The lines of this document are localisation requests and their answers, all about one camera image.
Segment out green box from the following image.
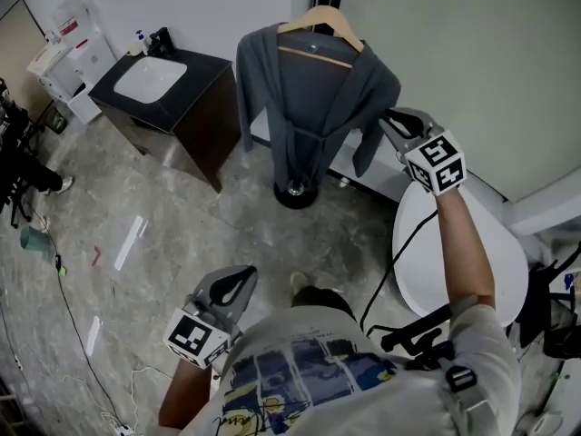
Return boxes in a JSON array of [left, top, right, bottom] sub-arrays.
[[18, 225, 56, 261]]

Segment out beige framed board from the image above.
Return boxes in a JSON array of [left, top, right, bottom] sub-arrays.
[[0, 0, 49, 122]]

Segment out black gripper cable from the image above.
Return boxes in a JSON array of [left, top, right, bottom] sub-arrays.
[[360, 209, 439, 335]]

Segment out short white tape strip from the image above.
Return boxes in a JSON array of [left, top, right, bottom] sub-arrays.
[[85, 315, 103, 359]]

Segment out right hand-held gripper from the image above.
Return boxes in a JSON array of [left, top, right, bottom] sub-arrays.
[[379, 106, 468, 197]]

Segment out white floor cable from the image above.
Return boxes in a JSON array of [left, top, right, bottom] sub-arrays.
[[0, 365, 174, 436]]

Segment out white sink basin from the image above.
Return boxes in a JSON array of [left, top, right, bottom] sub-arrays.
[[113, 56, 188, 104]]

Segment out person's shoe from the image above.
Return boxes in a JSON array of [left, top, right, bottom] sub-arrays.
[[289, 270, 315, 292]]

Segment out wooden clothes hanger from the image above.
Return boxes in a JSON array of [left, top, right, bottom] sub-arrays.
[[276, 5, 366, 70]]

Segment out dark wooden sink cabinet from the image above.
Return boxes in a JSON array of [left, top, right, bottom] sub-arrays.
[[88, 47, 241, 194]]

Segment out long white tape strip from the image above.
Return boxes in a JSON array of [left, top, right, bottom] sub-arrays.
[[113, 215, 149, 273]]

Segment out black strap buckle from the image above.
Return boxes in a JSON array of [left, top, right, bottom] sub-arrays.
[[447, 365, 479, 392]]

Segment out black floor cable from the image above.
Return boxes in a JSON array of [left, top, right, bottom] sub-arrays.
[[26, 202, 126, 431]]

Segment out person's left forearm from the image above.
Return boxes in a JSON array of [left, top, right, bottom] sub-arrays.
[[157, 356, 215, 429]]

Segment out black coat rack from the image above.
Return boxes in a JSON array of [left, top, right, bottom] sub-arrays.
[[273, 0, 391, 211]]

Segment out white open bin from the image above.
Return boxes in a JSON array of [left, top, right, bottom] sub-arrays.
[[67, 84, 103, 124]]

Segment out black chest mount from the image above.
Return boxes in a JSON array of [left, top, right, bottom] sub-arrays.
[[366, 304, 456, 372]]

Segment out dark grey robe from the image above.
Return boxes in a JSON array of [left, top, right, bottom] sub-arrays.
[[235, 23, 403, 195]]

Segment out person's white printed t-shirt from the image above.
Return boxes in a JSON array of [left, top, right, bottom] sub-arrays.
[[181, 304, 523, 436]]

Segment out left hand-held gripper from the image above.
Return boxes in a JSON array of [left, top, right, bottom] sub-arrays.
[[162, 264, 259, 371]]

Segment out green mesh basket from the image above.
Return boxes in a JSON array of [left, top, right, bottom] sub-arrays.
[[44, 106, 69, 134]]

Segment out person's dark trousers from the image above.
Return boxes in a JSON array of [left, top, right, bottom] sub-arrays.
[[290, 286, 359, 324]]

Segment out white round table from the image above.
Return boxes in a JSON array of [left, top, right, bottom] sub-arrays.
[[392, 173, 530, 329]]

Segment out black chair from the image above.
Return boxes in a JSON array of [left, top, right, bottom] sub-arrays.
[[0, 106, 46, 229]]

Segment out white power strip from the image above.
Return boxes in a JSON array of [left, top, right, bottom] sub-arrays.
[[102, 413, 135, 436]]

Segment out person's right forearm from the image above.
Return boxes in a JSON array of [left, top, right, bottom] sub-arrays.
[[435, 183, 496, 311]]

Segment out black faucet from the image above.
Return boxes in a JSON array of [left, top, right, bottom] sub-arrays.
[[148, 26, 176, 59]]

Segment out black tripod stand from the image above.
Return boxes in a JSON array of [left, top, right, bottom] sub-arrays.
[[517, 243, 581, 359]]

